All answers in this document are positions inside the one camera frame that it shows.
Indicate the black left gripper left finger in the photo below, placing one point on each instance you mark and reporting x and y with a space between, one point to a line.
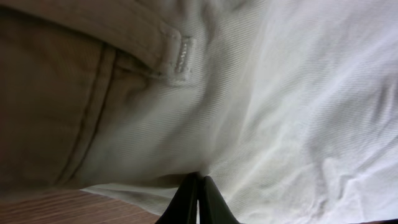
183 207

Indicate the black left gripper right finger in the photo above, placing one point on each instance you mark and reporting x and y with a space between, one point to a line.
212 206

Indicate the beige cargo shorts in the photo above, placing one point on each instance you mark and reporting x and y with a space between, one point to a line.
290 106

